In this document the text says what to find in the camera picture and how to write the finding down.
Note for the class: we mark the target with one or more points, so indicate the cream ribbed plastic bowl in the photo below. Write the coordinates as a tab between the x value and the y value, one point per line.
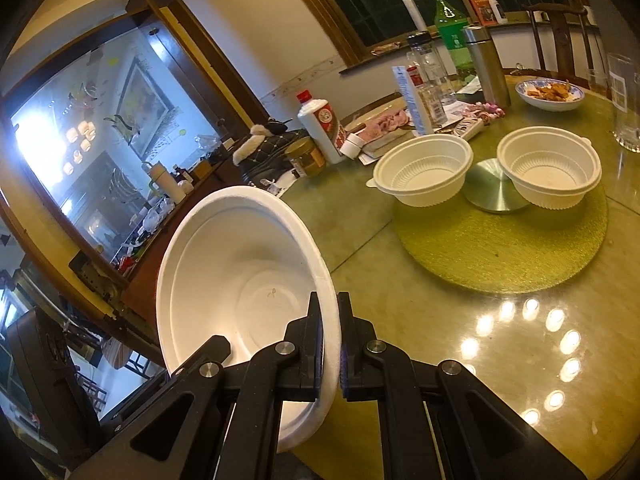
550	170
425	175

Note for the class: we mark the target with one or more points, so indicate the white paper roll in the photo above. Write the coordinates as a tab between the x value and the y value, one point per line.
415	15

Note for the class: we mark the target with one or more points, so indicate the round yellow-green table mat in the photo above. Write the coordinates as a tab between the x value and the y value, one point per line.
500	250

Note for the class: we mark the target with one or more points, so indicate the small white cup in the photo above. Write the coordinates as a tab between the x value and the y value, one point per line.
351	146

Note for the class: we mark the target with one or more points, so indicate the blue and white carton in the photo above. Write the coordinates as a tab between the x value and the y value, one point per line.
407	100

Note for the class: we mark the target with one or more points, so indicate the white disposable bowl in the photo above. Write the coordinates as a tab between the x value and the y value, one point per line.
225	270

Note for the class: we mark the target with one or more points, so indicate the clear glass mug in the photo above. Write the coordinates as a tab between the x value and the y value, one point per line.
625	105

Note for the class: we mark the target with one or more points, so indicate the book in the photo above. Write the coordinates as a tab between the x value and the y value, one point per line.
385	147

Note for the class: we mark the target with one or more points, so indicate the white liquor bottle red cap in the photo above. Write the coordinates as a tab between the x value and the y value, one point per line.
320	122

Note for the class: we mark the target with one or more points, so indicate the wooden chair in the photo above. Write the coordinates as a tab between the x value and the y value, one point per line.
560	35

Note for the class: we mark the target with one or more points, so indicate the glass jar gold lid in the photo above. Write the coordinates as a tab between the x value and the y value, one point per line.
305	157

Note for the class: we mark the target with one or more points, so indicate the round metal disc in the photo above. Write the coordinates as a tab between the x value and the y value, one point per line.
492	190

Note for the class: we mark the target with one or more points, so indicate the large wall mirror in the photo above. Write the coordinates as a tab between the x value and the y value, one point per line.
90	125

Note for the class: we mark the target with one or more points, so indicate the clear bottle black cap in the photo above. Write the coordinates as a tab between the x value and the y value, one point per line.
425	55

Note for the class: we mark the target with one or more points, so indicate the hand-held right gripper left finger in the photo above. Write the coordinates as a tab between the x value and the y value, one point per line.
302	360

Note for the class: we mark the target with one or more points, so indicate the pink wrapped candies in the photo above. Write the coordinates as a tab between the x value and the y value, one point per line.
482	110

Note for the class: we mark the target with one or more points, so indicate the small clear glass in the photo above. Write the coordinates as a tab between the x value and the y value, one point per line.
597	84

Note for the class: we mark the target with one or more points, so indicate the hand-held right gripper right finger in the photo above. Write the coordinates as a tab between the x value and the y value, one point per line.
357	360

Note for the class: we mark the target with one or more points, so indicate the blue patterned plate with food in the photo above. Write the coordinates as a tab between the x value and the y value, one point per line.
550	97

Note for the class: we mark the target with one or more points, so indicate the stainless steel thermos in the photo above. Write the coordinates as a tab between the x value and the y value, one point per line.
487	65

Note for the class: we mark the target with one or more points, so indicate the green plastic bottle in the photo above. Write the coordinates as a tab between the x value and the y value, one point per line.
452	35

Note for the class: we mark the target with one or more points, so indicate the red box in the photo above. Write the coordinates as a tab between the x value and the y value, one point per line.
481	10

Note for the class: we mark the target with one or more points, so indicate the black quilted bag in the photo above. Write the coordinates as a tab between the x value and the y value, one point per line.
270	155

